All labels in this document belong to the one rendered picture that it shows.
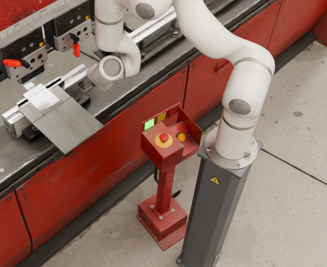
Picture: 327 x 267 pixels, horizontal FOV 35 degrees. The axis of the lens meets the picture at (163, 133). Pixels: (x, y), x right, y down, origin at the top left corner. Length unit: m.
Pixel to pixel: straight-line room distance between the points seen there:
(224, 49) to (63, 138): 0.69
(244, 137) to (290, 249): 1.24
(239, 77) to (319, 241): 1.59
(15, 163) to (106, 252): 0.93
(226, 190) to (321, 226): 1.13
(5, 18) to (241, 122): 0.79
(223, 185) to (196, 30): 0.67
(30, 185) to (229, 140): 0.82
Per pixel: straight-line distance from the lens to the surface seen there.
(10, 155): 2.03
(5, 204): 2.10
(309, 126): 3.35
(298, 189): 3.07
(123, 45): 1.71
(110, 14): 1.58
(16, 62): 1.74
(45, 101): 2.00
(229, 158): 1.84
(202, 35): 1.49
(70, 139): 1.88
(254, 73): 1.55
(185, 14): 1.49
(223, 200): 2.02
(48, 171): 2.14
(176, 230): 2.80
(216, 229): 2.24
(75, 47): 1.89
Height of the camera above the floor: 2.53
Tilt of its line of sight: 54 degrees down
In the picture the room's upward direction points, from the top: 6 degrees clockwise
